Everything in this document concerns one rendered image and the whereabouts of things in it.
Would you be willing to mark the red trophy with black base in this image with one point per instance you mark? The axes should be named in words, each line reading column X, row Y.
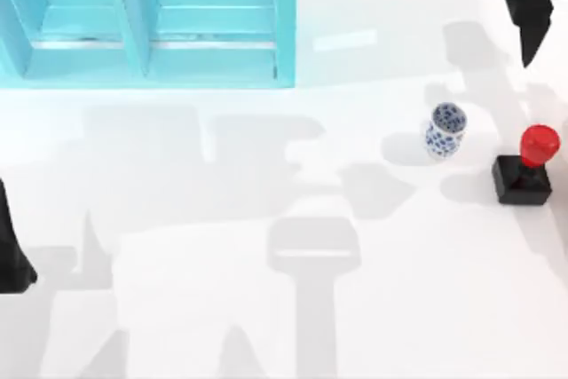
column 538, row 144

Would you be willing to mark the blue and white patterned cup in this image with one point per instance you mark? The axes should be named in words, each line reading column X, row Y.
column 441, row 141

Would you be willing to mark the light blue rack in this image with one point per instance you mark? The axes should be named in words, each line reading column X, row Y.
column 213, row 19

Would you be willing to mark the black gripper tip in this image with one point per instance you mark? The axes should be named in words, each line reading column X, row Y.
column 10, row 255

